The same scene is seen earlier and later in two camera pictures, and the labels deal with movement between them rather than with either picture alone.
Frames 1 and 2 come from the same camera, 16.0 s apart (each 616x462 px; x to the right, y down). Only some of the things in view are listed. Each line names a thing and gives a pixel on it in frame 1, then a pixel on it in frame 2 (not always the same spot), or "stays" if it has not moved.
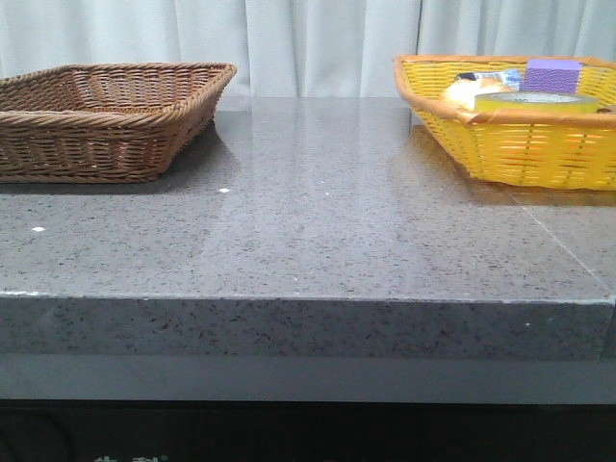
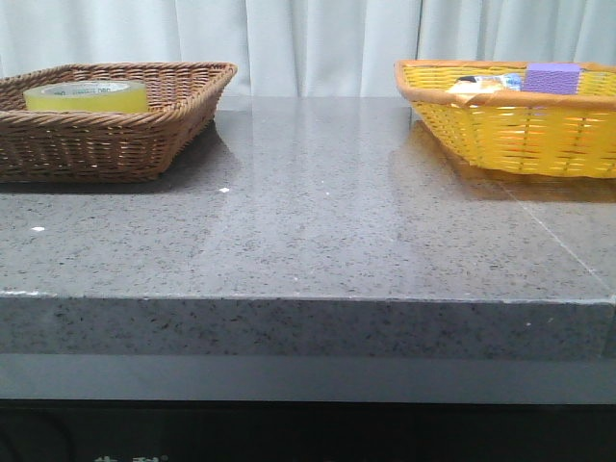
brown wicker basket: [104, 122] stays
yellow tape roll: [571, 101] to [89, 96]
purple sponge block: [551, 76] stays
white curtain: [299, 48] stays
